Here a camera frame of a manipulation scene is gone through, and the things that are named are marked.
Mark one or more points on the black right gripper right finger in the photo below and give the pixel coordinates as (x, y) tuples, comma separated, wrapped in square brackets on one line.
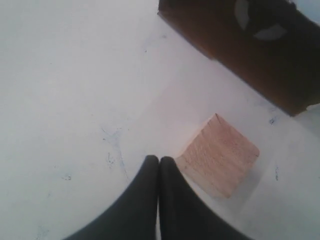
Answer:
[(182, 214)]

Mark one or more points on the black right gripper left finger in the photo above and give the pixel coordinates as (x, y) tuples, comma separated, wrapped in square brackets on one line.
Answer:
[(133, 215)]

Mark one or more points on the wooden cube block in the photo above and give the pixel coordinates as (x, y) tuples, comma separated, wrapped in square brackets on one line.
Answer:
[(217, 158)]

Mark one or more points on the blue white cardboard box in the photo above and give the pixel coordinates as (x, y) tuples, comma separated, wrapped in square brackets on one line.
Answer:
[(269, 44)]

